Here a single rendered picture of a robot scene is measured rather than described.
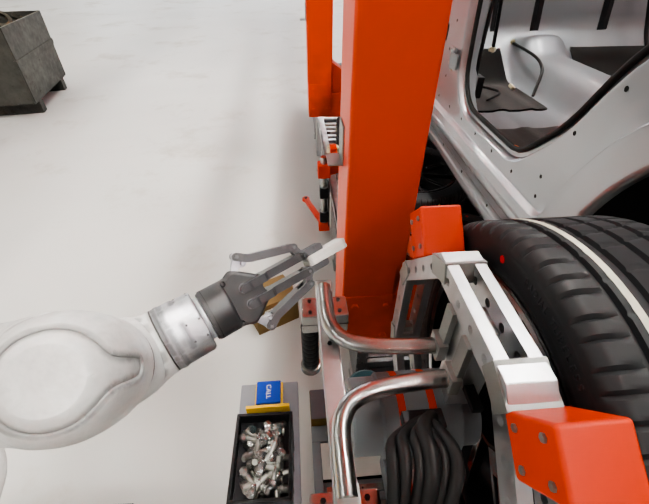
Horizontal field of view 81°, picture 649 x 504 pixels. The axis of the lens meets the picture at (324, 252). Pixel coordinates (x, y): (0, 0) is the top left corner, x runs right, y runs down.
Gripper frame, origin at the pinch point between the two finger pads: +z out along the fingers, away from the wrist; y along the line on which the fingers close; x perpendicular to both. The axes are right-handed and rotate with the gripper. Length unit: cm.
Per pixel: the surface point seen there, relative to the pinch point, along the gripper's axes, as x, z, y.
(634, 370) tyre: -32.5, 12.7, -20.0
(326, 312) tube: 2.5, -3.1, -9.7
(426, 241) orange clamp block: -1.8, 17.6, -6.9
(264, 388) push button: 53, -14, -38
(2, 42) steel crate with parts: 404, -49, 248
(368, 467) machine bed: 58, 5, -87
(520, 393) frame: -26.1, 3.5, -18.9
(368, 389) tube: -9.7, -6.4, -18.0
